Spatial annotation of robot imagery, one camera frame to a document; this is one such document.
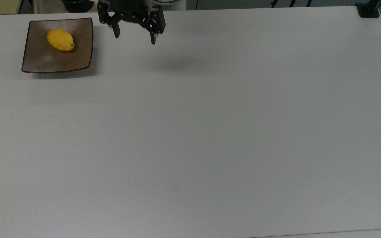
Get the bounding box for black table clamp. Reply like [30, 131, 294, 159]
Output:
[355, 0, 381, 19]

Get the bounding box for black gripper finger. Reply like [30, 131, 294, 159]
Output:
[140, 6, 166, 45]
[97, 1, 122, 39]

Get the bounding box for black stand legs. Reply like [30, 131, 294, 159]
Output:
[270, 0, 313, 8]

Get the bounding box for black round bin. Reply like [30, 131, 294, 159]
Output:
[61, 0, 95, 13]

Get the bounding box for yellow lemon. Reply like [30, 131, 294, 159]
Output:
[47, 29, 75, 52]

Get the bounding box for black gripper body silver flange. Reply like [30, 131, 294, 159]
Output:
[108, 0, 148, 23]

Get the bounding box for brown square ceramic plate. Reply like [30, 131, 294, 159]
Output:
[21, 18, 94, 74]

